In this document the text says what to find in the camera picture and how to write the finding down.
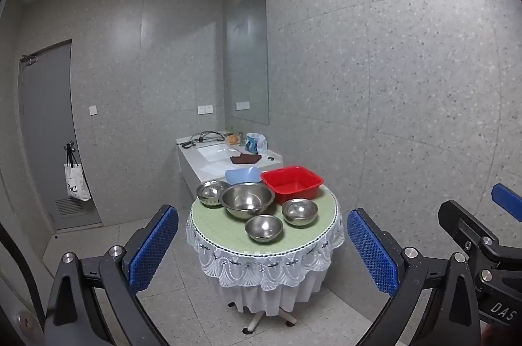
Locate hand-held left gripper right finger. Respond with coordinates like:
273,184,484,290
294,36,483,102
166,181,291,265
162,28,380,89
346,207,483,346

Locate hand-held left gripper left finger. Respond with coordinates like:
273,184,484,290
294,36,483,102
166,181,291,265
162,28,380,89
45,204,179,346

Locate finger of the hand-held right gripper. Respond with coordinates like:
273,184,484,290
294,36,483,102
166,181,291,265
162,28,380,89
491,183,522,223
438,200,506,263

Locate small steel bowl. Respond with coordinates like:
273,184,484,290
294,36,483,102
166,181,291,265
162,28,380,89
196,180,231,207
245,215,284,242
281,198,319,227

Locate large steel bowl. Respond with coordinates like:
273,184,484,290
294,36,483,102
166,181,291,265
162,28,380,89
220,183,276,220

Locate red plastic basin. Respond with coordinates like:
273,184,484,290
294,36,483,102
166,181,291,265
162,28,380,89
260,166,325,205

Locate blue plastic basin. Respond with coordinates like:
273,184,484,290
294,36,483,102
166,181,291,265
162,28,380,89
225,167,264,187

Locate round table with lace cloth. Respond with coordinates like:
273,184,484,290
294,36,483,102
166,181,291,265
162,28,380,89
186,183,345,316

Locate white sink counter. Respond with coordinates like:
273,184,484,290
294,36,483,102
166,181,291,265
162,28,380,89
176,134,283,194

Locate white tote bag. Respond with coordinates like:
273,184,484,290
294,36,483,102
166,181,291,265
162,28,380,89
63,142,91,202

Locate brown cloth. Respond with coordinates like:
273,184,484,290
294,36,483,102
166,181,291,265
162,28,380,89
229,154,262,166

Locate round table white legs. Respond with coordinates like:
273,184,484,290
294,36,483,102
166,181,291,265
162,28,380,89
227,301,298,335

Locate white blue plastic bag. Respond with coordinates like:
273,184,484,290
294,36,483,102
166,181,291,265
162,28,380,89
245,132,268,156

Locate grey door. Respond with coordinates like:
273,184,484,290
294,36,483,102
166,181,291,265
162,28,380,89
18,39,102,231

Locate black cable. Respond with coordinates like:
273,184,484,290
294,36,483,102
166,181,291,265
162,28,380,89
181,131,229,149

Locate wall mirror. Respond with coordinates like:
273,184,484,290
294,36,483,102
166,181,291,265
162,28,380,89
225,0,270,125

